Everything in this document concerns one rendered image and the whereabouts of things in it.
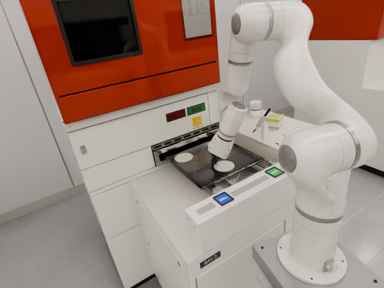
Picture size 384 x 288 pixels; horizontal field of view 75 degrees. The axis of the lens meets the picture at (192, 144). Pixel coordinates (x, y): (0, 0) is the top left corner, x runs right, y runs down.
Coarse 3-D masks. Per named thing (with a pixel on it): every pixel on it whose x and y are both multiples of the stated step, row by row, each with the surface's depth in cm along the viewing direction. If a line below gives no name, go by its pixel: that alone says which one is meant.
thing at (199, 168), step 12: (204, 144) 146; (204, 156) 133; (216, 156) 132; (228, 156) 130; (240, 156) 129; (252, 156) 127; (192, 168) 124; (204, 168) 122; (240, 168) 119; (204, 180) 114
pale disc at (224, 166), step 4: (216, 164) 124; (220, 164) 124; (224, 164) 123; (228, 164) 123; (232, 164) 123; (216, 168) 121; (220, 168) 121; (224, 168) 120; (228, 168) 120; (232, 168) 119
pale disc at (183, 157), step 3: (183, 153) 139; (186, 153) 138; (189, 153) 138; (177, 156) 137; (180, 156) 136; (183, 156) 136; (186, 156) 135; (189, 156) 135; (192, 156) 135; (177, 159) 133; (180, 159) 133; (183, 159) 132; (186, 159) 132; (189, 159) 132
